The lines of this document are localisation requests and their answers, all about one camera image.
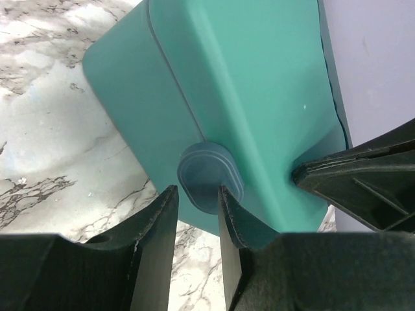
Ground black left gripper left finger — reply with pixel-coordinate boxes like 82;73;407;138
1;185;179;310

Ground teal medicine kit box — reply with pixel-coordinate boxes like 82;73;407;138
82;1;346;234

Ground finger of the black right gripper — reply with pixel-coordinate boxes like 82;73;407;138
292;121;414;233

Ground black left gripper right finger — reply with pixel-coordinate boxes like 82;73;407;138
218;186;414;310

